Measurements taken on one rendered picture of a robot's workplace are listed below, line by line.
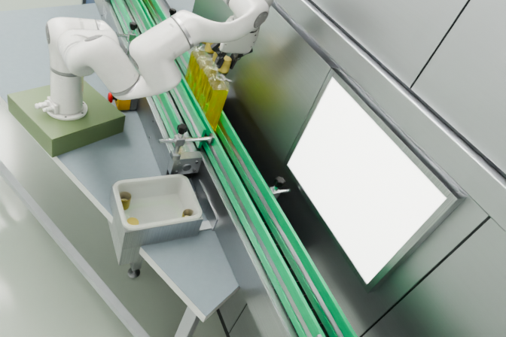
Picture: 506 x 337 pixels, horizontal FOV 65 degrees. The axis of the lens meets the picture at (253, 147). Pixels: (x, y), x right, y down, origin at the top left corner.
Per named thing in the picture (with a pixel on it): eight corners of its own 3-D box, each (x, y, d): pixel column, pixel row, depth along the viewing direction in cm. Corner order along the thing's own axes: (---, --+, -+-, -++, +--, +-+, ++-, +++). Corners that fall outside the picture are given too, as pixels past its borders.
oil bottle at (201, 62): (203, 113, 143) (218, 62, 130) (188, 113, 140) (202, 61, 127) (198, 104, 146) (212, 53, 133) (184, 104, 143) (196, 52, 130)
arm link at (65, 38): (62, 38, 97) (129, 40, 106) (48, 12, 114) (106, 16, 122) (63, 74, 101) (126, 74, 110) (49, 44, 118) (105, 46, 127)
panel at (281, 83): (376, 290, 94) (467, 197, 74) (367, 293, 93) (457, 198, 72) (231, 75, 149) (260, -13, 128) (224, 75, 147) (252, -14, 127)
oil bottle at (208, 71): (210, 123, 139) (227, 72, 126) (195, 124, 137) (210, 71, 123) (205, 113, 143) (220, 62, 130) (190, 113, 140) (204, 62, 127)
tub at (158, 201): (198, 235, 118) (205, 216, 113) (121, 250, 107) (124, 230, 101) (180, 191, 129) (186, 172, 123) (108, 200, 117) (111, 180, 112)
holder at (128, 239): (214, 232, 121) (220, 216, 116) (121, 250, 107) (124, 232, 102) (195, 190, 132) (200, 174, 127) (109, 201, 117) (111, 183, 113)
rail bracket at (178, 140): (208, 158, 125) (218, 127, 118) (156, 162, 116) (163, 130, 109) (205, 151, 127) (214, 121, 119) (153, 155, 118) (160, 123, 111)
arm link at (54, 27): (44, 59, 121) (42, 9, 112) (89, 60, 128) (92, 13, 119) (49, 77, 115) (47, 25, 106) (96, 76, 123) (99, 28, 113)
